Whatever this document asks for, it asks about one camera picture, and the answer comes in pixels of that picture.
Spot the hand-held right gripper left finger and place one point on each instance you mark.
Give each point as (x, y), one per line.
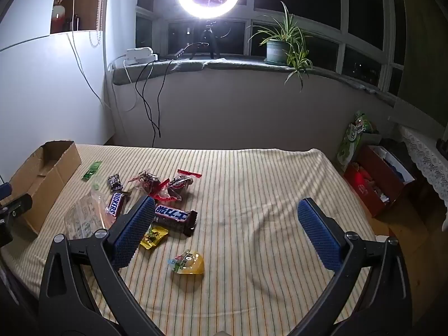
(134, 231)

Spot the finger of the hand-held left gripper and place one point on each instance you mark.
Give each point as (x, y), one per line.
(4, 190)
(19, 204)

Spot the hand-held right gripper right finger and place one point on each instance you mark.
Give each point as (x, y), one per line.
(316, 232)

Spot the yellow candy packet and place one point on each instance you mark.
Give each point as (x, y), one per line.
(155, 236)

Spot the chocolate bar with white lettering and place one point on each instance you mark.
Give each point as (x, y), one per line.
(117, 204)

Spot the cardboard box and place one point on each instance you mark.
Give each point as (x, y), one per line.
(52, 182)

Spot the chocolate bar with blue script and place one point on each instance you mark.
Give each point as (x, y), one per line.
(175, 217)

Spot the small dark candy packet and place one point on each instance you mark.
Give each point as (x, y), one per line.
(114, 182)

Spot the clear wafer packet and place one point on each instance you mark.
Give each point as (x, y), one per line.
(82, 218)

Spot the yellow jelly cup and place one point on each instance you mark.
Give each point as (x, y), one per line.
(190, 264)

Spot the small green packet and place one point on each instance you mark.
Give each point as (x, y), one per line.
(91, 170)

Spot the red storage box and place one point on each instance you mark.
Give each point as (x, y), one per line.
(367, 196)

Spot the striped yellow cloth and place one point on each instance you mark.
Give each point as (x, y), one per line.
(245, 182)

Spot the green printed bag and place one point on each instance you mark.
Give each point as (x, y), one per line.
(350, 140)

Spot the white panel board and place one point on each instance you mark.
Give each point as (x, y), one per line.
(42, 94)

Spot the white lace cloth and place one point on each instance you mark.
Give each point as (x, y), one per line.
(423, 154)

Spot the white power strip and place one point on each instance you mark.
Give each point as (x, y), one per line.
(140, 54)

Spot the red jar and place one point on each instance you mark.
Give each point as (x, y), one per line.
(58, 17)

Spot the dark bottle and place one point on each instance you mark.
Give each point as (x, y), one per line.
(75, 22)

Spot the grey sill cushion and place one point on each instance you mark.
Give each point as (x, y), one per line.
(245, 63)

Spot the potted spider plant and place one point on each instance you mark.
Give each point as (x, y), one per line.
(276, 50)

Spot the black tripod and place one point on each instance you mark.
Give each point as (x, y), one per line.
(209, 35)

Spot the dark curtain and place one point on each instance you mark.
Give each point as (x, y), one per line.
(423, 42)

